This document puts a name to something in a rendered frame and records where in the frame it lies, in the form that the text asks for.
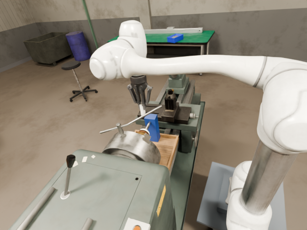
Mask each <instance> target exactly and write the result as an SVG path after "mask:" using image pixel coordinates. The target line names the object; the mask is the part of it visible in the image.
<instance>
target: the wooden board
mask: <svg viewBox="0 0 307 230"><path fill-rule="evenodd" d="M139 131H140V130H135V132H136V133H138V132H139ZM178 140H179V136H176V135H169V134H163V133H160V139H159V141H158V142H154V141H153V143H154V144H155V145H156V147H157V148H158V149H159V151H160V155H161V160H160V163H159V165H164V166H166V167H167V168H168V169H169V171H170V167H171V164H172V161H173V158H174V154H175V150H176V147H177V144H178Z"/></svg>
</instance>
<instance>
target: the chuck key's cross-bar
mask: <svg viewBox="0 0 307 230"><path fill-rule="evenodd" d="M160 108H162V105H160V106H158V107H157V108H155V109H153V110H151V111H149V112H148V113H146V114H144V115H142V116H140V117H138V118H137V119H135V120H133V121H131V122H129V123H127V124H124V125H121V128H123V127H125V126H129V125H131V124H132V123H134V122H136V121H138V120H140V119H141V118H143V117H145V116H147V115H149V114H151V113H153V112H154V111H156V110H158V109H160ZM116 129H118V128H117V127H114V128H110V129H107V130H104V131H100V134H102V133H105V132H109V131H112V130H116Z"/></svg>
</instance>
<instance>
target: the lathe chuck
mask: <svg viewBox="0 0 307 230"><path fill-rule="evenodd" d="M124 135H127V136H126V138H124V139H121V134H120V133H119V132H118V133H116V134H114V135H113V137H112V138H111V139H110V141H109V142H108V144H107V145H109V144H111V143H124V144H128V145H131V146H133V147H136V148H137V149H139V150H141V151H143V152H144V153H145V154H147V155H148V156H149V157H150V158H151V160H152V161H153V162H154V163H155V164H159V163H160V160H161V155H160V151H159V149H158V148H157V147H156V145H155V144H154V143H153V142H152V141H150V144H148V143H146V142H144V141H143V139H142V138H144V136H143V135H141V134H138V133H136V132H131V131H124Z"/></svg>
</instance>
